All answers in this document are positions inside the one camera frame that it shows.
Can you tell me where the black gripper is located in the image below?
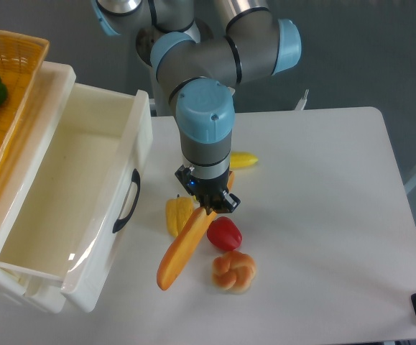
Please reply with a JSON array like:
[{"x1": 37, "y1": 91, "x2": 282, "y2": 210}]
[{"x1": 175, "y1": 165, "x2": 240, "y2": 214}]

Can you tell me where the long orange bread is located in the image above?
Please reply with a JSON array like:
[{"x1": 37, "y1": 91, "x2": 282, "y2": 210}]
[{"x1": 157, "y1": 207, "x2": 218, "y2": 290}]

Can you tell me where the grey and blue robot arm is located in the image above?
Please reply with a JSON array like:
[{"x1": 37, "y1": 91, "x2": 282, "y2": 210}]
[{"x1": 92, "y1": 1, "x2": 302, "y2": 213}]

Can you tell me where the knotted bread roll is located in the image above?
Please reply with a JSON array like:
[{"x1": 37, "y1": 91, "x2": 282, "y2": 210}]
[{"x1": 211, "y1": 251, "x2": 256, "y2": 294}]

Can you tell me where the open white drawer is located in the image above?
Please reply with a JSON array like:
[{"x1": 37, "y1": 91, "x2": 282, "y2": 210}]
[{"x1": 0, "y1": 84, "x2": 153, "y2": 312}]

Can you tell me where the white drawer cabinet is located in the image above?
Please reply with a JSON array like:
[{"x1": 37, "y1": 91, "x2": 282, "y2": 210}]
[{"x1": 0, "y1": 60, "x2": 77, "y2": 314}]

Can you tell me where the orange carrot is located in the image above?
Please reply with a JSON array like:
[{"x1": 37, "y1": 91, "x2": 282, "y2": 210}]
[{"x1": 227, "y1": 171, "x2": 235, "y2": 191}]

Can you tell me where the yellow bell pepper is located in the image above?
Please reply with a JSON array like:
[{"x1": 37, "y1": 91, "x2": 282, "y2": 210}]
[{"x1": 165, "y1": 196, "x2": 194, "y2": 237}]

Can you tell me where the red bell pepper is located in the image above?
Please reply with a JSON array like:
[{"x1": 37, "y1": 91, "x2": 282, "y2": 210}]
[{"x1": 207, "y1": 216, "x2": 243, "y2": 252}]

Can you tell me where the yellow banana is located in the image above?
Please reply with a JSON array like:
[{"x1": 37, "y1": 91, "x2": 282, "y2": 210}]
[{"x1": 230, "y1": 152, "x2": 259, "y2": 169}]

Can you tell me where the yellow woven basket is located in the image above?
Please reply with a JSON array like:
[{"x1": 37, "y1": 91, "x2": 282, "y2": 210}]
[{"x1": 0, "y1": 30, "x2": 50, "y2": 170}]

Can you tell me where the black drawer handle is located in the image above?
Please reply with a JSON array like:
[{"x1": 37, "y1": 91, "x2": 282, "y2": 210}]
[{"x1": 112, "y1": 169, "x2": 141, "y2": 234}]

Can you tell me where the white clamp post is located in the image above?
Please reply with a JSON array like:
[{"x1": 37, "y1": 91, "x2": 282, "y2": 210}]
[{"x1": 295, "y1": 88, "x2": 309, "y2": 111}]

